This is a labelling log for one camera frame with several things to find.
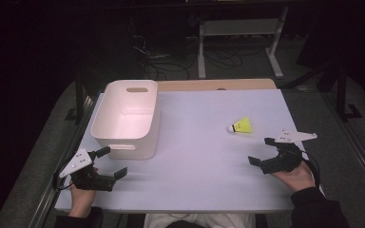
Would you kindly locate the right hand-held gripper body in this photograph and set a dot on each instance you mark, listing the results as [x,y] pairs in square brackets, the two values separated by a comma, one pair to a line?
[286,158]

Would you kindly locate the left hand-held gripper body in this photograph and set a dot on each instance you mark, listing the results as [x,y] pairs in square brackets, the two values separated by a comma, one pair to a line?
[77,163]

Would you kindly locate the yellow shuttlecock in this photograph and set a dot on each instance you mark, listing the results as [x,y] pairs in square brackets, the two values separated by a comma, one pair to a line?
[243,125]

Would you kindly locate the white plastic storage bin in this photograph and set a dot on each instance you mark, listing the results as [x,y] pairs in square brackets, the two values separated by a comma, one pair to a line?
[125,110]

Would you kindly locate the person's right hand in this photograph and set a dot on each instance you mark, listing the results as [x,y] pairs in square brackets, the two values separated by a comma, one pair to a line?
[297,179]

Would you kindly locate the person's left hand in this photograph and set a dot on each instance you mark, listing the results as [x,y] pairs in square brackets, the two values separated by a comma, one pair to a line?
[81,201]

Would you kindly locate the black metal stand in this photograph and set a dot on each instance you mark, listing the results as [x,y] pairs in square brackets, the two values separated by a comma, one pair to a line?
[342,95]
[80,101]

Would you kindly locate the person's light clothing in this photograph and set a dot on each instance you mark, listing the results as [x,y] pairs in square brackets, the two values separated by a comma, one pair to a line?
[202,221]

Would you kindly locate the metal floor rail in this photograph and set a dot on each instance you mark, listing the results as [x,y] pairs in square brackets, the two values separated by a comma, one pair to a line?
[361,158]
[49,196]

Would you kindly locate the white metal stand frame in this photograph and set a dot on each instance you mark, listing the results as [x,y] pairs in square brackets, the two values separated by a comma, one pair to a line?
[239,27]

